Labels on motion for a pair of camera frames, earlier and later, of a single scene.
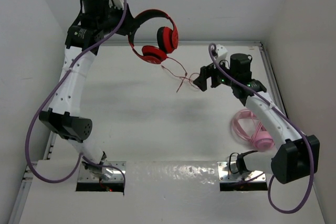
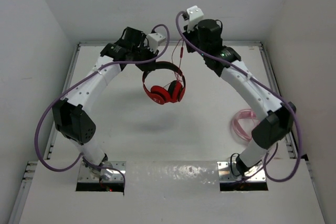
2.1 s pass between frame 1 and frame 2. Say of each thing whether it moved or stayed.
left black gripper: moved
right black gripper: moved
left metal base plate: stayed
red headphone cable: moved
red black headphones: moved
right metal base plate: stayed
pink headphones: stayed
